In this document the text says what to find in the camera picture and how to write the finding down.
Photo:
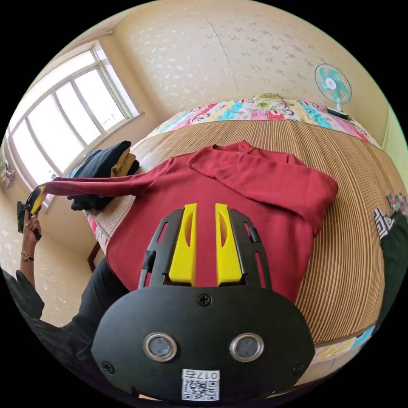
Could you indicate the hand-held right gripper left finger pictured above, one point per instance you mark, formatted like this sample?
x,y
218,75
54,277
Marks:
x,y
184,251

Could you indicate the bed with woven mat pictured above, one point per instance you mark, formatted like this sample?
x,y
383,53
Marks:
x,y
338,271

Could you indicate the person's left hand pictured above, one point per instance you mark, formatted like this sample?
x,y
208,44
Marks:
x,y
29,232

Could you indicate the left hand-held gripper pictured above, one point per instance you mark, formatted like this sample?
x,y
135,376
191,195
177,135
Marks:
x,y
21,216

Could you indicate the person's left forearm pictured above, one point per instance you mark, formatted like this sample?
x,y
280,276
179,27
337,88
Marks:
x,y
26,263

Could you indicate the turquoise fan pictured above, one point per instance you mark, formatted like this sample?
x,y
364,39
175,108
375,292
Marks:
x,y
332,83

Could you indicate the window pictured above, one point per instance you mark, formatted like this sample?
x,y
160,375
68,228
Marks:
x,y
63,118

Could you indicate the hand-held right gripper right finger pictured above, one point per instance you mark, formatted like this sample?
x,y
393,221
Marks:
x,y
229,255

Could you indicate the red sweater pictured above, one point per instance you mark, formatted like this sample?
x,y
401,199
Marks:
x,y
229,181

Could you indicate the green floral pillow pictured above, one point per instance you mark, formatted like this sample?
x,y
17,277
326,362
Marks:
x,y
267,101

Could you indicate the person's body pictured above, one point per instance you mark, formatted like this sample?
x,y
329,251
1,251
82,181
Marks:
x,y
79,318

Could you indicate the pile of clothes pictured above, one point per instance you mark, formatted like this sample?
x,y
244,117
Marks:
x,y
395,255
97,161

